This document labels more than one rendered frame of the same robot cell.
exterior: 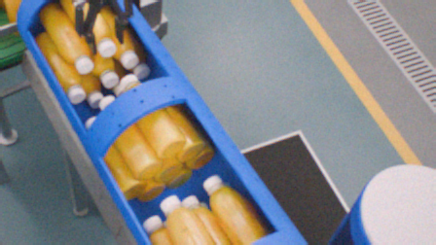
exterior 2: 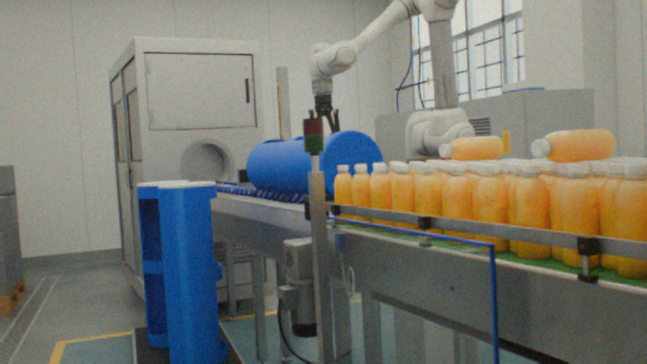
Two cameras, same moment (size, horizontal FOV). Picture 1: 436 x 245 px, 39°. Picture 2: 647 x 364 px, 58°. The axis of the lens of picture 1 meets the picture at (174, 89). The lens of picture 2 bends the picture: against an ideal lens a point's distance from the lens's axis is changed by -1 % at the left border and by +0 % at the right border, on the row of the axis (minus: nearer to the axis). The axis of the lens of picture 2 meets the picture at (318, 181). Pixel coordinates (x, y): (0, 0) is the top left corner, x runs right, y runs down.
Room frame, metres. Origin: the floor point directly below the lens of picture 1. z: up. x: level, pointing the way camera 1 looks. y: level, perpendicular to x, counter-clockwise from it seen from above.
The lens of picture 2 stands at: (3.40, 0.48, 1.16)
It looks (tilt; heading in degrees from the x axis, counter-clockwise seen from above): 3 degrees down; 188
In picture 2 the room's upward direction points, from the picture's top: 3 degrees counter-clockwise
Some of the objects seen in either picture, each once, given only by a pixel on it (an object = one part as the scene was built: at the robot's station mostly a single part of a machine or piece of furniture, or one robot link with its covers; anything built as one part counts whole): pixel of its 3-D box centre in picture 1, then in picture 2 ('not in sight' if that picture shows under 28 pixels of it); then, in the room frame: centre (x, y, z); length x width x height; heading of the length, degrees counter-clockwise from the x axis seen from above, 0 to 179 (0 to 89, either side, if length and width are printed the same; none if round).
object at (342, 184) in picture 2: not in sight; (344, 195); (1.31, 0.27, 0.99); 0.07 x 0.07 x 0.19
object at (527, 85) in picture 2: not in sight; (522, 88); (-0.54, 1.27, 1.48); 0.24 x 0.12 x 0.08; 34
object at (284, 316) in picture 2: not in sight; (283, 305); (0.22, -0.21, 0.31); 0.06 x 0.06 x 0.63; 34
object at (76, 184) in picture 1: (74, 171); not in sight; (1.04, 0.33, 0.31); 0.06 x 0.06 x 0.63; 34
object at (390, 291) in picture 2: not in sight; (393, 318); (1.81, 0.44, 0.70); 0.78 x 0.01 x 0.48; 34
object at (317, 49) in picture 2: not in sight; (322, 61); (0.93, 0.17, 1.53); 0.13 x 0.11 x 0.16; 32
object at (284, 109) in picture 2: not in sight; (289, 201); (-0.29, -0.24, 0.85); 0.06 x 0.06 x 1.70; 34
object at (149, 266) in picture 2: not in sight; (168, 262); (0.29, -0.82, 0.59); 0.28 x 0.28 x 0.88
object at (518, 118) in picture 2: not in sight; (464, 198); (-1.27, 0.94, 0.72); 2.15 x 0.54 x 1.45; 26
